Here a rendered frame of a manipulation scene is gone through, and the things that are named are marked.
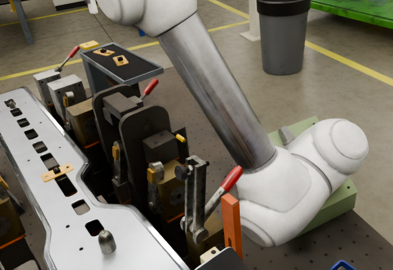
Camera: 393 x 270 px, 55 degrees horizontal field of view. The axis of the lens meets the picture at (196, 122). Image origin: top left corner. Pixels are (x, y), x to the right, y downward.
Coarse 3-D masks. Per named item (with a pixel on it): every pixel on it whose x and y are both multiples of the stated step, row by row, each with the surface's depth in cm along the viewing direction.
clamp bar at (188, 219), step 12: (192, 156) 67; (180, 168) 64; (192, 168) 66; (204, 168) 66; (180, 180) 65; (192, 180) 69; (204, 180) 67; (192, 192) 70; (204, 192) 68; (192, 204) 71; (204, 204) 69; (192, 216) 72; (204, 216) 71
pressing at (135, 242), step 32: (0, 96) 151; (32, 96) 147; (0, 128) 129; (32, 128) 126; (32, 160) 110; (64, 160) 108; (32, 192) 97; (64, 224) 86; (128, 224) 84; (64, 256) 78; (96, 256) 78; (128, 256) 77; (160, 256) 76
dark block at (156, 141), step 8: (152, 136) 92; (160, 136) 92; (168, 136) 91; (144, 144) 90; (152, 144) 89; (160, 144) 89; (168, 144) 90; (176, 144) 92; (144, 152) 93; (152, 152) 88; (160, 152) 90; (168, 152) 91; (176, 152) 93; (152, 160) 90; (160, 160) 90; (168, 160) 92; (176, 160) 94; (160, 216) 104
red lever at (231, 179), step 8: (240, 168) 74; (232, 176) 73; (240, 176) 74; (224, 184) 73; (232, 184) 73; (216, 192) 74; (224, 192) 73; (216, 200) 73; (208, 208) 73; (208, 216) 73; (192, 224) 73; (192, 232) 72
